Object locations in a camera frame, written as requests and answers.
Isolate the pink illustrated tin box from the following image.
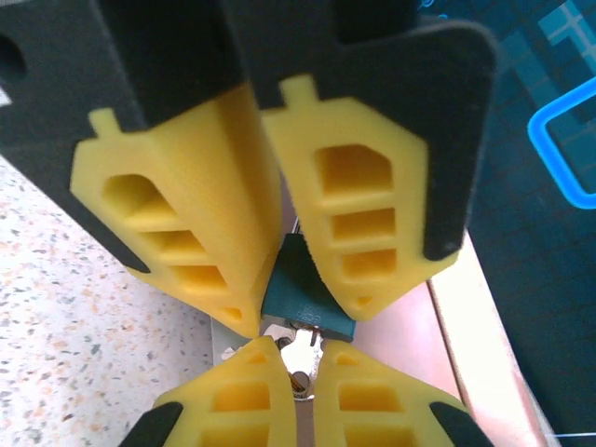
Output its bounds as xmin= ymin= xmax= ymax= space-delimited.
xmin=209 ymin=230 xmax=560 ymax=447

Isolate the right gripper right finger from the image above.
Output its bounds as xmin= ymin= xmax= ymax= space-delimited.
xmin=227 ymin=0 xmax=497 ymax=321

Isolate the small blue padlock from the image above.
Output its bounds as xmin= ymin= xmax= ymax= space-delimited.
xmin=260 ymin=232 xmax=356 ymax=344

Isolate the silver key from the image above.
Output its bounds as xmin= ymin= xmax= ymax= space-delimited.
xmin=260 ymin=325 xmax=325 ymax=401

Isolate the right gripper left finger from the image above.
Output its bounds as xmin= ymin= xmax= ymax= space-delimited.
xmin=0 ymin=0 xmax=283 ymax=337

